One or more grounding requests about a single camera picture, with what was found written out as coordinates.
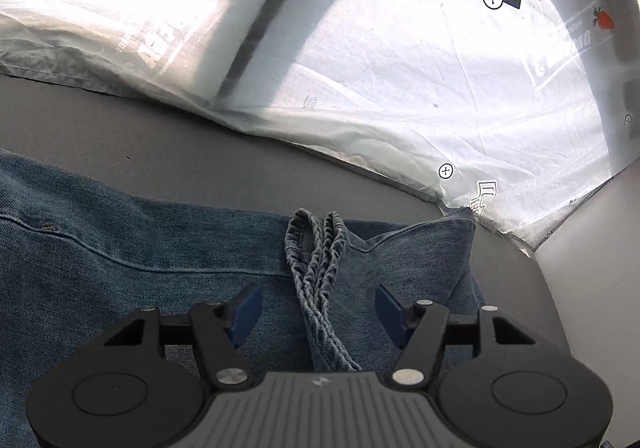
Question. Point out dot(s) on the printed translucent plastic sheet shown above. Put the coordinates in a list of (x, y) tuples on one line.
[(400, 77)]

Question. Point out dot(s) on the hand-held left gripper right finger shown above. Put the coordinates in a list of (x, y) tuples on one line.
[(392, 315)]

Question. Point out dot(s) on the white partition board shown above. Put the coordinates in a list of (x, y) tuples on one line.
[(600, 253)]

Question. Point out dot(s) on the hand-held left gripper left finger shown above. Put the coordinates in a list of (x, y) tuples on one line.
[(246, 315)]

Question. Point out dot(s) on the blue denim jeans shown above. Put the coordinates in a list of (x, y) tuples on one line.
[(125, 288)]

